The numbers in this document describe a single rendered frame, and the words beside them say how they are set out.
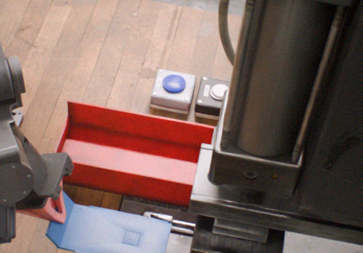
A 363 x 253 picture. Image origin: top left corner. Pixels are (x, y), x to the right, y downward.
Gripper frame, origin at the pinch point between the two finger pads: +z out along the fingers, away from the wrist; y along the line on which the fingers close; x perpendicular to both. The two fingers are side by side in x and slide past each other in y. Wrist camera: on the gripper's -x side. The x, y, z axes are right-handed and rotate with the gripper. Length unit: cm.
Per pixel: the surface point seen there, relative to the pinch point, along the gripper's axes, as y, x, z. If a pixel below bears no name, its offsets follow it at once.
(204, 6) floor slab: -45, 162, 96
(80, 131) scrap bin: -8.1, 22.0, 7.9
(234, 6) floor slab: -35, 165, 101
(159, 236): 11.5, 0.9, 6.8
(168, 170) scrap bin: 6.1, 18.0, 14.2
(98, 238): 4.5, -1.3, 3.5
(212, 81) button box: 10.0, 36.5, 14.0
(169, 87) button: 4.3, 32.5, 10.4
